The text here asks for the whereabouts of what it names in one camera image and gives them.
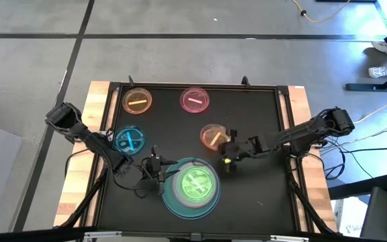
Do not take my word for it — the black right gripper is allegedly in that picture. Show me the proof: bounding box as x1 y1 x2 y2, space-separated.
219 128 261 173

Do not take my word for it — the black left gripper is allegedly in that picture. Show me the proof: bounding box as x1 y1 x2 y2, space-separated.
140 145 180 196

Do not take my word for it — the teal plastic plate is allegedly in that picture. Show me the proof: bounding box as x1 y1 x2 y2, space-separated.
164 157 220 209

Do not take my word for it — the orange plastic plate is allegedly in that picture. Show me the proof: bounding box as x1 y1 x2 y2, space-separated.
122 87 153 115
199 123 231 151

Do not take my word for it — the pink plastic plate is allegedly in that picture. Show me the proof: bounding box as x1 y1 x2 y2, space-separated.
179 87 211 114
171 161 220 208

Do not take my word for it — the green plastic plate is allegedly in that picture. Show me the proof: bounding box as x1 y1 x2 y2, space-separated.
176 164 217 204

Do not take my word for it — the large blue plastic plate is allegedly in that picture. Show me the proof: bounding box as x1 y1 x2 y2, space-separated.
161 157 221 220

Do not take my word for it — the small blue plastic plate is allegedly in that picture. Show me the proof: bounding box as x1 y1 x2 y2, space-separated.
112 124 146 156

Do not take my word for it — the black table mat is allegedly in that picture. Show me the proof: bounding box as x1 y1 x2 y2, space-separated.
97 83 297 236

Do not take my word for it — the black floor beam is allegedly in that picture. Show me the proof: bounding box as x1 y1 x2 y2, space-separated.
327 174 387 201

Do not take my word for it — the white box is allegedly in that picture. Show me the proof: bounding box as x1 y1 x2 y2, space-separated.
334 198 364 238

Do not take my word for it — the black crossbar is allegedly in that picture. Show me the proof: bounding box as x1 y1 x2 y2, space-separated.
0 227 97 242

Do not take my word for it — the black desk foot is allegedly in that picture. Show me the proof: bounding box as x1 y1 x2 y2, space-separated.
344 72 387 93

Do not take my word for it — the person's white shoe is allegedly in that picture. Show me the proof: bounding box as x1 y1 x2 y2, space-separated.
371 40 387 58
368 65 387 79

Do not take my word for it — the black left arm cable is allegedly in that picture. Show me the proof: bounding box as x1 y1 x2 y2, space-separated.
111 167 151 199

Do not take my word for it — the silver metal bracket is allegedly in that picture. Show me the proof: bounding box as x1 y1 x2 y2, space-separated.
269 235 310 242
83 231 124 241

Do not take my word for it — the black looped cable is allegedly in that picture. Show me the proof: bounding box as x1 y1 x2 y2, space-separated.
322 147 347 181

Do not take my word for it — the white cable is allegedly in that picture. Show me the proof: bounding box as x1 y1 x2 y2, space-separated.
324 116 387 145
353 93 387 125

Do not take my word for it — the black floor cable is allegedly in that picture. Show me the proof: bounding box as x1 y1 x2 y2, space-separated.
341 146 387 154

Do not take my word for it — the yellow cable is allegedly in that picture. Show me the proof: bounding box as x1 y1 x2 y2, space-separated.
292 0 351 24

